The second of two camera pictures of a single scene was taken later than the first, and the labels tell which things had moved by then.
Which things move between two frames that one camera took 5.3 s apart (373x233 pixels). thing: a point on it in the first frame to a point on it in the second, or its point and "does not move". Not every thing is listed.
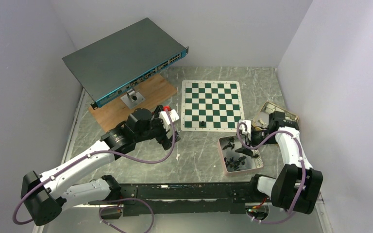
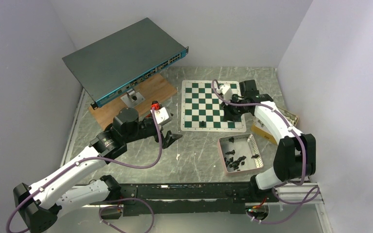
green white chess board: x=211 y=106 does not move
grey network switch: x=108 y=65 does not move
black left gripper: x=166 y=142 does not move
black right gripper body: x=257 y=137 to x=235 y=112
